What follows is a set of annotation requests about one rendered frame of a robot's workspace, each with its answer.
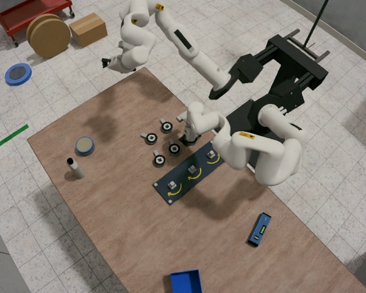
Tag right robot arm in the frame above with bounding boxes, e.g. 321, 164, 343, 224
117, 0, 231, 92

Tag blue box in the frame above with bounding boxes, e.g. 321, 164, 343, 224
171, 270, 202, 293

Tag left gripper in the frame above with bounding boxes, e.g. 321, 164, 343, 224
179, 127, 198, 146

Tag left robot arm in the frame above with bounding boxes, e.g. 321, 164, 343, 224
176, 101, 307, 186

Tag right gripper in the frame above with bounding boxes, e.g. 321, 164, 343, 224
101, 54, 136, 74

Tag white plastic bottle with black cap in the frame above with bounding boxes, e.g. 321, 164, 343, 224
66, 158, 85, 179

